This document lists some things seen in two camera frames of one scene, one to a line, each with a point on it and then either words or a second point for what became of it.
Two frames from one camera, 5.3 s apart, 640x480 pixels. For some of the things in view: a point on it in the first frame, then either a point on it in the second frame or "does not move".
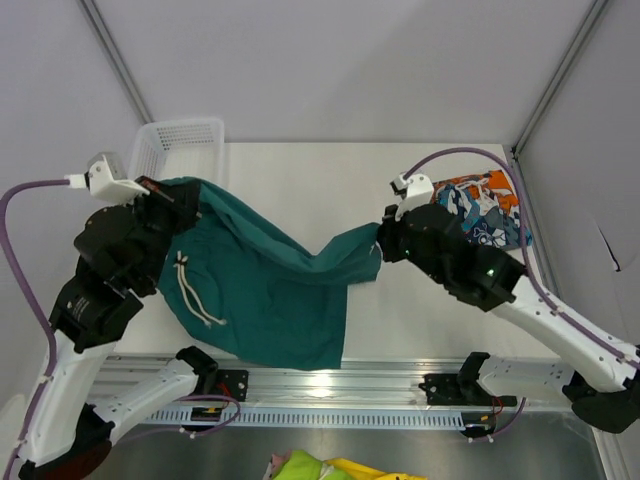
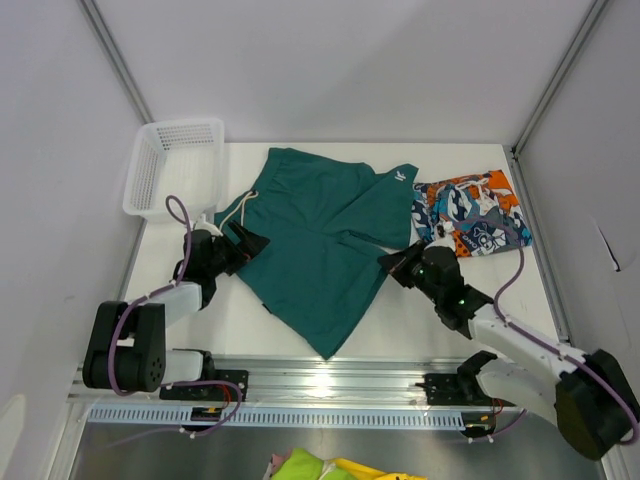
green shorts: x=234 y=287 → x=328 y=223
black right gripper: x=392 y=223 → x=398 y=263
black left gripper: x=181 y=199 → x=250 y=245
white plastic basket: x=172 y=148 does not move
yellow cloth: x=365 y=472 does not move
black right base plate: x=445 y=389 does not move
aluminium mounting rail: x=359 y=385 does not move
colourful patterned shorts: x=486 y=207 does not move
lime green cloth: x=303 y=465 does not move
